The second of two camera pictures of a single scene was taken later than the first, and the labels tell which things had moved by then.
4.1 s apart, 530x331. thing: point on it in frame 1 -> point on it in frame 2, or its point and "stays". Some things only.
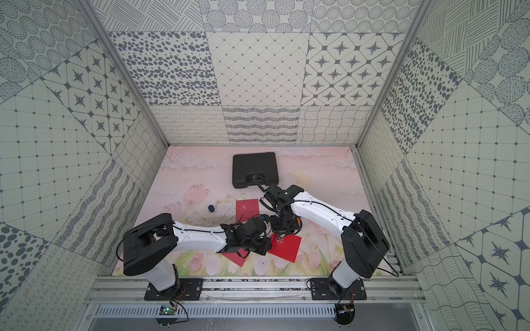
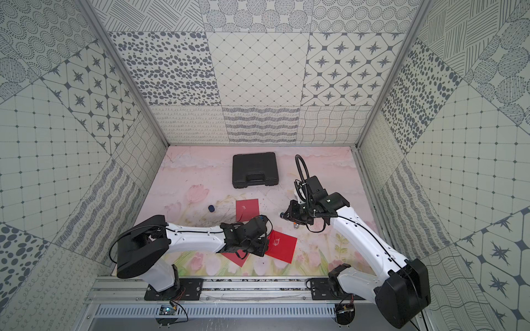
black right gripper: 281,232 -> 293,216
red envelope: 246,209 stays
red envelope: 287,248 stays
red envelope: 237,258 stays
